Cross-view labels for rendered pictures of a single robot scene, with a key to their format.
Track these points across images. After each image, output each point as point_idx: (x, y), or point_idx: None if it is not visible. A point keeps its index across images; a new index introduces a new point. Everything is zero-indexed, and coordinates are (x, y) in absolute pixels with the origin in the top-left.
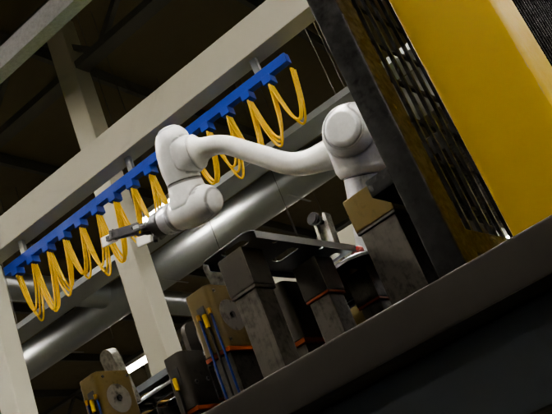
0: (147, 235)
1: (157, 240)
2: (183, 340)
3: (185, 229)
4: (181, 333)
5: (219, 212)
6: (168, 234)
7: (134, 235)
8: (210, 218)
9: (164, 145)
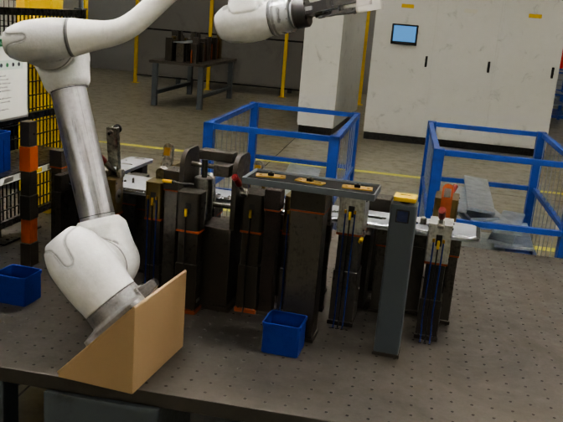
0: (323, 18)
1: (338, 8)
2: (250, 164)
3: (271, 35)
4: (250, 158)
5: (222, 38)
6: (294, 31)
7: (336, 13)
8: (233, 42)
9: None
